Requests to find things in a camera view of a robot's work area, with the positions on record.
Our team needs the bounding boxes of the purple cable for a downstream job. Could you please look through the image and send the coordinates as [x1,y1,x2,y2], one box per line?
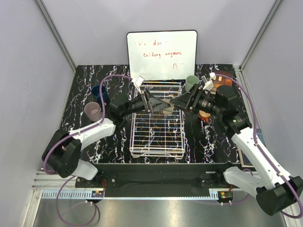
[213,73,303,218]
[42,74,134,225]

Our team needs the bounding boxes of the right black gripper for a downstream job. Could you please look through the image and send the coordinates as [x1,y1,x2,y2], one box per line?
[169,83,223,117]

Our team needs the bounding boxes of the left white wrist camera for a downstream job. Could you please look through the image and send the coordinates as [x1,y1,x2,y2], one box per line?
[132,76,144,94]

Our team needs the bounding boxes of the mauve purple mug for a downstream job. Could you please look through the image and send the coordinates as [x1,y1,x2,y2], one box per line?
[84,102,102,122]

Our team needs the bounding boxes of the white whiteboard with red writing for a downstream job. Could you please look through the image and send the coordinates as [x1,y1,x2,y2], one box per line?
[126,30,197,81]

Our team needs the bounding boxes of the pale green cup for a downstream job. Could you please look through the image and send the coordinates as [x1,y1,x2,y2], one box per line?
[185,75,200,92]

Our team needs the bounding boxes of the left small circuit board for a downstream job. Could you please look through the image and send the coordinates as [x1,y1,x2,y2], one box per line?
[92,191,104,197]

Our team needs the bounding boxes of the dark blue mug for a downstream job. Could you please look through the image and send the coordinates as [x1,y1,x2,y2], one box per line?
[91,85,109,105]

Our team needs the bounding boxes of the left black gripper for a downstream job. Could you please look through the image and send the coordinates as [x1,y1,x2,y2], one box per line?
[121,88,170,117]

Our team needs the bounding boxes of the beige mug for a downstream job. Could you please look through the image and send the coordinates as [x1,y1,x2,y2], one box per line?
[160,99,174,115]

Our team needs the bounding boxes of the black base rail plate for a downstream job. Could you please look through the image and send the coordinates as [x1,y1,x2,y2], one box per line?
[75,163,233,199]

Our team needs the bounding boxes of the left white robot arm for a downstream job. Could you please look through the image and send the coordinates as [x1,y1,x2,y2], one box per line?
[42,90,169,187]

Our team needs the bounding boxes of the small circuit board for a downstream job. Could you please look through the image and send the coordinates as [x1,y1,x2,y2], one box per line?
[220,192,233,199]
[92,191,104,197]

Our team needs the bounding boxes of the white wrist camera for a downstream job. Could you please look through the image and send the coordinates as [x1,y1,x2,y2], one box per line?
[132,76,144,94]
[201,72,216,91]

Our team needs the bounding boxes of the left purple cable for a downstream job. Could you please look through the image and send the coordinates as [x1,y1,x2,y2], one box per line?
[42,74,134,225]

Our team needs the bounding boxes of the blue Nineteen Eighty-Four book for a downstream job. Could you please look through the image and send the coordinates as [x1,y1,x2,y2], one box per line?
[238,128,264,168]

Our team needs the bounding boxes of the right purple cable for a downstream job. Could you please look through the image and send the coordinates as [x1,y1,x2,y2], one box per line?
[213,73,303,218]

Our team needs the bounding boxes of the orange cup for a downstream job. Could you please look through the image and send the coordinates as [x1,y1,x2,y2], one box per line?
[199,111,210,122]

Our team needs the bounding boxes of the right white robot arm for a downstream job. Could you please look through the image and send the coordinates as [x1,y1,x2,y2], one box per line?
[170,84,303,216]

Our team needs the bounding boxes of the dark book with lit windows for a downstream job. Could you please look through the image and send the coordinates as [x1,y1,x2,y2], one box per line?
[210,70,233,94]

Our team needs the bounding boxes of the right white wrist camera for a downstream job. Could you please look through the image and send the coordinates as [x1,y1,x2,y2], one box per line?
[201,72,216,91]

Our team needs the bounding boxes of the white wire dish rack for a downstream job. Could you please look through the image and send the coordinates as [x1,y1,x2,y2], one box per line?
[129,81,186,158]

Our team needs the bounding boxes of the right small circuit board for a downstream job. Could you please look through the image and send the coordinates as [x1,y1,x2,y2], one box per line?
[220,192,233,199]

